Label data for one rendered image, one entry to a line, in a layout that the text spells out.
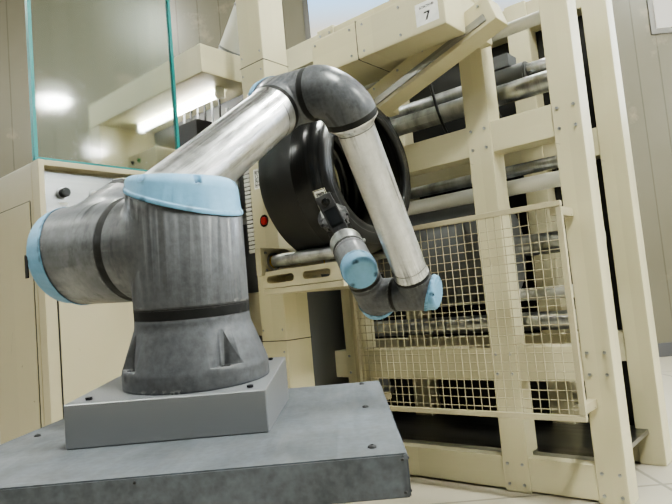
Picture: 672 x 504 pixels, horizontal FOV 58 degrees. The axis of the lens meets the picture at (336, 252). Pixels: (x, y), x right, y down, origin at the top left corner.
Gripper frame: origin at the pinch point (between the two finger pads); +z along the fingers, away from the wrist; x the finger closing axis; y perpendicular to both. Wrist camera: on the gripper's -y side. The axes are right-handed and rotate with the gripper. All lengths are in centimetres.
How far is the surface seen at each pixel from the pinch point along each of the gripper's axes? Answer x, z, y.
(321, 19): 74, 420, 49
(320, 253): -8.3, 3.2, 17.0
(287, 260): -19.7, 12.8, 20.1
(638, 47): 326, 335, 171
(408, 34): 52, 50, -20
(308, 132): 4.2, 15.0, -17.1
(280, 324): -33, 13, 43
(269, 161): -10.7, 20.3, -11.6
